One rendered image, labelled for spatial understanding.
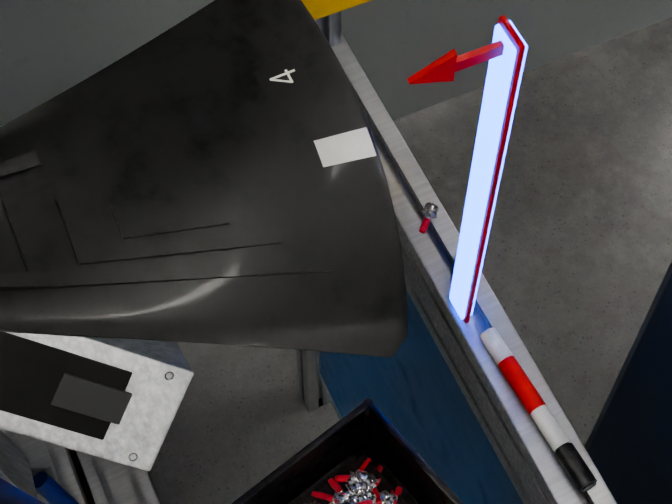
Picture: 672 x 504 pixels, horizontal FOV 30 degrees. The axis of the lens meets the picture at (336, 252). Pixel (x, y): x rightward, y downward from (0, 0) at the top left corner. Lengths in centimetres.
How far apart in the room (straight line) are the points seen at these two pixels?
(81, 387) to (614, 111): 154
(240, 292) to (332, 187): 8
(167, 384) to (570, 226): 133
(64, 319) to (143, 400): 18
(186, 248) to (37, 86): 106
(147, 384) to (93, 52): 93
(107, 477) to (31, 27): 62
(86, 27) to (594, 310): 89
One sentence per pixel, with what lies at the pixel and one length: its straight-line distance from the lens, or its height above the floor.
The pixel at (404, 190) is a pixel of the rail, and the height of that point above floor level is 85.
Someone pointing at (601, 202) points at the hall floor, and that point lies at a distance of 209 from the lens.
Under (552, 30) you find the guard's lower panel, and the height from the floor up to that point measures 14.
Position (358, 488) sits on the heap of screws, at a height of 83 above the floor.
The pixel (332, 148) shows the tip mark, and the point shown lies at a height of 116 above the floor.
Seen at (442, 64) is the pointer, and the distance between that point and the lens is 69.
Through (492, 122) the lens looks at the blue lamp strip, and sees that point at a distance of 76.
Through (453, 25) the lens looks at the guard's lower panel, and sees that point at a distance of 196.
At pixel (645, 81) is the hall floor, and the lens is 225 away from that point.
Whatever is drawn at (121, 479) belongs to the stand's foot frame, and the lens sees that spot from 177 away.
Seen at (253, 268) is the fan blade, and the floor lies 116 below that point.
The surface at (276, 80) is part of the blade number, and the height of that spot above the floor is 118.
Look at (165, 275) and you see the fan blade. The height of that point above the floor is 117.
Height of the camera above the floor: 173
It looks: 60 degrees down
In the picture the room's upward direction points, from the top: straight up
